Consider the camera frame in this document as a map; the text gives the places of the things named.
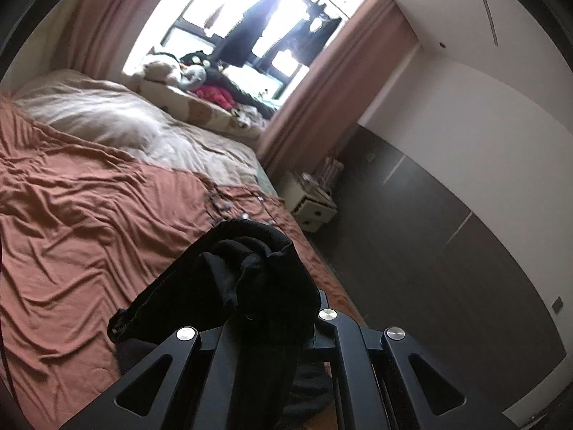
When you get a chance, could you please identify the long dark hanging garment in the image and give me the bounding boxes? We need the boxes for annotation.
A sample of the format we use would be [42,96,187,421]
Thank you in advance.
[221,0,296,68]

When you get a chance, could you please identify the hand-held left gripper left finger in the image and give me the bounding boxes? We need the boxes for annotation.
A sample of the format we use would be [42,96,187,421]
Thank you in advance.
[58,325,245,430]

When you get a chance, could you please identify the patterned window seat cushion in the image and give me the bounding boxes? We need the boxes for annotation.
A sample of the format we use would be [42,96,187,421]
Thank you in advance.
[130,76,274,137]

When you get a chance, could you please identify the plush toy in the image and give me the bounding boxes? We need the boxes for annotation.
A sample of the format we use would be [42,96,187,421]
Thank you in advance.
[132,51,207,92]

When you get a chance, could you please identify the red cloth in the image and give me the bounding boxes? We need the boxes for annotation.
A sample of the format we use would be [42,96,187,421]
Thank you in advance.
[194,83,236,110]

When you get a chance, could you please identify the bed with reddish-brown cover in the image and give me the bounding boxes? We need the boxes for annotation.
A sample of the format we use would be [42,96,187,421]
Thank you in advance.
[0,92,372,413]

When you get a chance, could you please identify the window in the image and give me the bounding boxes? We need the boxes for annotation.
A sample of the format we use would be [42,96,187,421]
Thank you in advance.
[121,0,370,104]

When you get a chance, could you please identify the white nightstand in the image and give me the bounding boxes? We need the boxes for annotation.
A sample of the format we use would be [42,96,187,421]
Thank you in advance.
[284,157,345,234]

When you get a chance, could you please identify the black pants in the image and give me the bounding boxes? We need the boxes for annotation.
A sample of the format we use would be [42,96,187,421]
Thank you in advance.
[107,219,334,430]

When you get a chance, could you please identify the white beige duvet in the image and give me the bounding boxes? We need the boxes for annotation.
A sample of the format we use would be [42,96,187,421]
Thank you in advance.
[13,69,274,198]

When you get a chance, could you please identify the grey wardrobe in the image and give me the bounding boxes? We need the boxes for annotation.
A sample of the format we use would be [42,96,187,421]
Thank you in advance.
[313,125,569,417]

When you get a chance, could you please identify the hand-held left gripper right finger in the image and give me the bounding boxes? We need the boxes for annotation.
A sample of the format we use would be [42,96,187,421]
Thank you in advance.
[309,290,512,430]

